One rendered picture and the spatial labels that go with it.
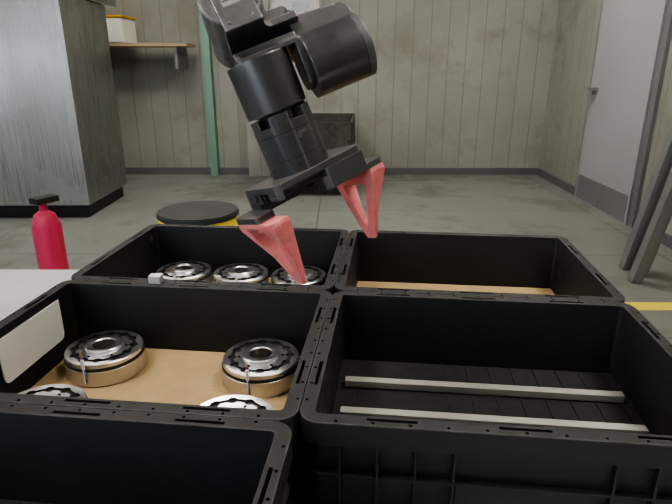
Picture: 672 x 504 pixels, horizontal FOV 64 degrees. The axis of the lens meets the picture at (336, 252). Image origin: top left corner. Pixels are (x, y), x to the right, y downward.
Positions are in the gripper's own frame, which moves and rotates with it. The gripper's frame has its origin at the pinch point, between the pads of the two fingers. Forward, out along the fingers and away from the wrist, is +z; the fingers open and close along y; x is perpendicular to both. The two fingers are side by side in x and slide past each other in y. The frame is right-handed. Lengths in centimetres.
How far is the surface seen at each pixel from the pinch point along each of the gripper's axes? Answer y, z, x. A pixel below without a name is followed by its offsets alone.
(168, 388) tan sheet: 16.3, 12.7, -25.3
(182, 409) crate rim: 19.3, 6.3, -3.9
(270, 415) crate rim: 13.9, 9.3, 1.5
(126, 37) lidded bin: -195, -126, -551
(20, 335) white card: 27.2, -1.0, -34.1
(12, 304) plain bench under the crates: 26, 5, -102
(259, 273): -10.8, 12.4, -46.7
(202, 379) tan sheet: 12.1, 14.1, -24.7
